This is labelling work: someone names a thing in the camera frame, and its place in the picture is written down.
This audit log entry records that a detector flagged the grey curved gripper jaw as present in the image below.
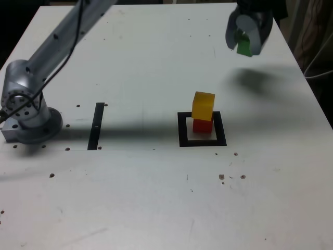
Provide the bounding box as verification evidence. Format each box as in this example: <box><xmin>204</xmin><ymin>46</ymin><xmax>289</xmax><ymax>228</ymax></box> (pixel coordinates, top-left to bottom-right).
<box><xmin>236</xmin><ymin>11</ymin><xmax>274</xmax><ymax>56</ymax></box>
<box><xmin>225</xmin><ymin>7</ymin><xmax>241</xmax><ymax>50</ymax></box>

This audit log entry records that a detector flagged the red cube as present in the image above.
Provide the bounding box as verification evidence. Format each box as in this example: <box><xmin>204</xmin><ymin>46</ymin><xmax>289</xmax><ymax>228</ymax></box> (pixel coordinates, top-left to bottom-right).
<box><xmin>192</xmin><ymin>118</ymin><xmax>214</xmax><ymax>134</ymax></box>

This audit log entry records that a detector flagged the black tape square outline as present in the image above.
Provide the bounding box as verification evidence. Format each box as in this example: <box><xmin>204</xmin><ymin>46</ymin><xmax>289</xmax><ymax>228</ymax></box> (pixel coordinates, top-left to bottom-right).
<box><xmin>177</xmin><ymin>111</ymin><xmax>227</xmax><ymax>148</ymax></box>

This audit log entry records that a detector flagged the white cable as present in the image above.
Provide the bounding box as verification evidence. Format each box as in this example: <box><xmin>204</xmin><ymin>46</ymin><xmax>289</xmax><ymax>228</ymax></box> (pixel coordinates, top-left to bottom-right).
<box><xmin>304</xmin><ymin>70</ymin><xmax>333</xmax><ymax>79</ymax></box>
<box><xmin>303</xmin><ymin>32</ymin><xmax>333</xmax><ymax>78</ymax></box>

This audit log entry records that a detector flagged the green cube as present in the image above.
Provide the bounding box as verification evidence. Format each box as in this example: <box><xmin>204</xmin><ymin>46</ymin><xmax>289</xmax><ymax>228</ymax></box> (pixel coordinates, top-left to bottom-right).
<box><xmin>236</xmin><ymin>30</ymin><xmax>253</xmax><ymax>57</ymax></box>

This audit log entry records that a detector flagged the black tape strip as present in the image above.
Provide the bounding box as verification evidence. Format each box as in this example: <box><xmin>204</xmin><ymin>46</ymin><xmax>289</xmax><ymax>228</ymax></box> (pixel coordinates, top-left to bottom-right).
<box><xmin>87</xmin><ymin>102</ymin><xmax>105</xmax><ymax>151</ymax></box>

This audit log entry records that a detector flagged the yellow cube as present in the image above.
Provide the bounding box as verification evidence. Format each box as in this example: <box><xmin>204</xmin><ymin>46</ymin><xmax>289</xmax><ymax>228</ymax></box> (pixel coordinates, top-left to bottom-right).
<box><xmin>191</xmin><ymin>91</ymin><xmax>216</xmax><ymax>121</ymax></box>

